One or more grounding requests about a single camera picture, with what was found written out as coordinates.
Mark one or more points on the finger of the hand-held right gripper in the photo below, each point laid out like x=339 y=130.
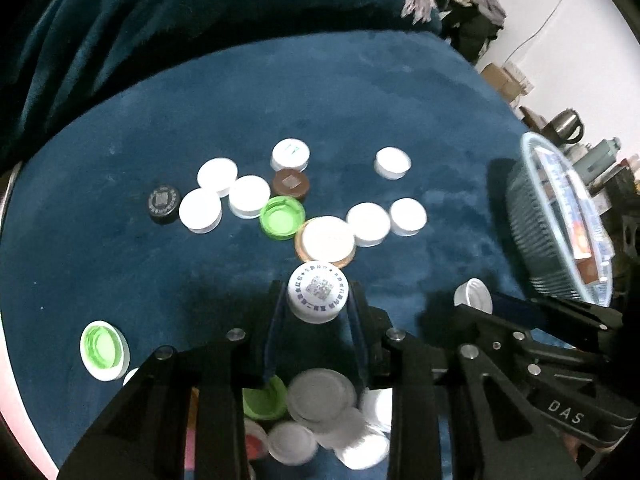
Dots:
x=555 y=312
x=505 y=332

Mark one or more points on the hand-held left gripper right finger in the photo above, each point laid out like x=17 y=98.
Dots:
x=358 y=322

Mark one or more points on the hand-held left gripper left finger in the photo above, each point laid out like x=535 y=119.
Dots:
x=273 y=332

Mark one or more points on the white plastic bottle cap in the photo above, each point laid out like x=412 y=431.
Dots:
x=131 y=376
x=368 y=224
x=393 y=162
x=200 y=210
x=248 y=195
x=407 y=216
x=217 y=175
x=364 y=452
x=379 y=405
x=292 y=442
x=471 y=294

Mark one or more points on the white printed bottle cap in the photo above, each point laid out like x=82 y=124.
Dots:
x=316 y=290

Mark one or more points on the orange and white packet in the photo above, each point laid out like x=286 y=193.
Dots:
x=585 y=245

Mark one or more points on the light blue plastic basket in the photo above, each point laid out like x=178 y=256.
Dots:
x=530 y=220

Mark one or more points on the green plastic bottle cap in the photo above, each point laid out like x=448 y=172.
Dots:
x=282 y=217

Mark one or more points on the brown bottle cap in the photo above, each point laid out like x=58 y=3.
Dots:
x=291 y=184

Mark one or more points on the black printed bottle cap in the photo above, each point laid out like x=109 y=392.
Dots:
x=164 y=202

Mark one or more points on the white cap with green insert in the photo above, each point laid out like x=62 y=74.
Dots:
x=102 y=349

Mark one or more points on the white cap with green mark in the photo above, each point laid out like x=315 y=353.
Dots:
x=290 y=155

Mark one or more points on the dark metal kettle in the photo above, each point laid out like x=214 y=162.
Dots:
x=565 y=125

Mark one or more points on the cardboard box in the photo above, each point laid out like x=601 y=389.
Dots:
x=500 y=81

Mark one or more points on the pale pink bed sheet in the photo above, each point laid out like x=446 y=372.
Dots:
x=15 y=410

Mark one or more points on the pile of dark clothes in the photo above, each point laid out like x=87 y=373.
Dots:
x=470 y=15

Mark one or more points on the dark teal blanket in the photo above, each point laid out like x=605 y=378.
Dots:
x=150 y=20

